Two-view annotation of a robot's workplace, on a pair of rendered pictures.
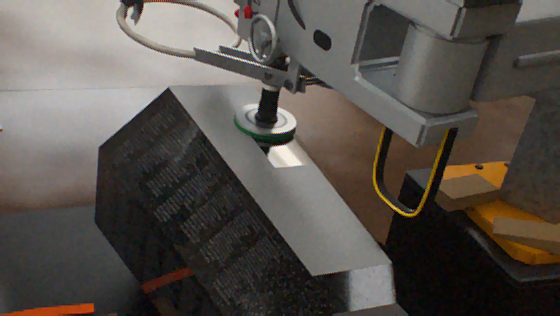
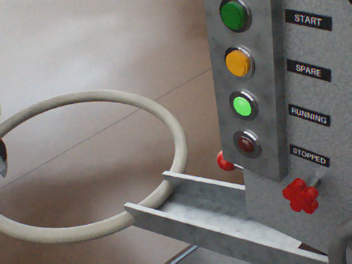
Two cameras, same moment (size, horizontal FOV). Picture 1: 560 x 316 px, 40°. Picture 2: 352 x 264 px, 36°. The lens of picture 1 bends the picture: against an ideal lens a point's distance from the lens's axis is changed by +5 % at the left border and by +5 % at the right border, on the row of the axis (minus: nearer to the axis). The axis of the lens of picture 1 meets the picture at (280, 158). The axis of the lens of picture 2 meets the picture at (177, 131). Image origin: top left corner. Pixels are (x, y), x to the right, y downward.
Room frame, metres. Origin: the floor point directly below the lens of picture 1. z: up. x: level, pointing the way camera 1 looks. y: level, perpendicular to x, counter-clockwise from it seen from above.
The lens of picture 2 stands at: (1.78, 0.32, 1.63)
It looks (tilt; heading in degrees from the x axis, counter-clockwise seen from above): 35 degrees down; 357
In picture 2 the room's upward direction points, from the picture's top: 10 degrees counter-clockwise
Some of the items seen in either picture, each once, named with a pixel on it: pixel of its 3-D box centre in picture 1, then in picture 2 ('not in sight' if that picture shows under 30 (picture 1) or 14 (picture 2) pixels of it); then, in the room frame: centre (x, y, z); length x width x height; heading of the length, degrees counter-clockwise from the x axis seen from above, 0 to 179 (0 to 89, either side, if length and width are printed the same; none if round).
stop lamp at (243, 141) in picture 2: not in sight; (247, 144); (2.25, 0.22, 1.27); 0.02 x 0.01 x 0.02; 39
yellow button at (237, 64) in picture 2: not in sight; (238, 63); (2.25, 0.22, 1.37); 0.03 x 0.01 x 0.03; 39
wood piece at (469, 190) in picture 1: (462, 191); not in sight; (2.10, -0.60, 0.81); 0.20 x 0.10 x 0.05; 126
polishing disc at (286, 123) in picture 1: (266, 119); not in sight; (2.27, 0.07, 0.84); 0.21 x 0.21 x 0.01
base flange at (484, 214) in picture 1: (534, 205); not in sight; (2.17, -0.85, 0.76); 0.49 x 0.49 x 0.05; 28
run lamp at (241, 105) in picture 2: not in sight; (243, 105); (2.25, 0.22, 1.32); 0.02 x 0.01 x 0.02; 39
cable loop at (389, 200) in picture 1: (407, 162); not in sight; (1.76, -0.34, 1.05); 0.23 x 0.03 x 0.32; 39
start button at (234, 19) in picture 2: not in sight; (234, 15); (2.25, 0.22, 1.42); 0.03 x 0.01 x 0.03; 39
